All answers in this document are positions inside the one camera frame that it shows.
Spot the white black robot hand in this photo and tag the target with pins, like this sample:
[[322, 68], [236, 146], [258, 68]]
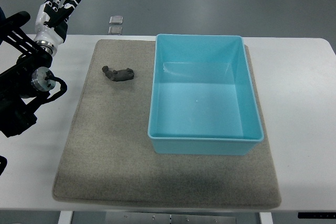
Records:
[[51, 23]]

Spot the brown hippo toy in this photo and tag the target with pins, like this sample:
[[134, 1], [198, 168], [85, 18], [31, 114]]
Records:
[[118, 75]]

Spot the lower floor socket plate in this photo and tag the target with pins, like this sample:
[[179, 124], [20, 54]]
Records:
[[115, 30]]

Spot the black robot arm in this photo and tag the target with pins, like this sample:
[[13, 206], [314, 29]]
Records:
[[29, 83]]

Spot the black table control panel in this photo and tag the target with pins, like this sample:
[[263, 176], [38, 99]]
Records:
[[317, 215]]

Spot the blue plastic box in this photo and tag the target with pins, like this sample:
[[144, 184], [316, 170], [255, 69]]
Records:
[[203, 100]]

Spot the beige felt mat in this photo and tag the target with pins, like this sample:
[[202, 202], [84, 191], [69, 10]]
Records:
[[109, 159]]

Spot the metal table frame plate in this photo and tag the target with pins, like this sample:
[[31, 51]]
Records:
[[139, 217]]

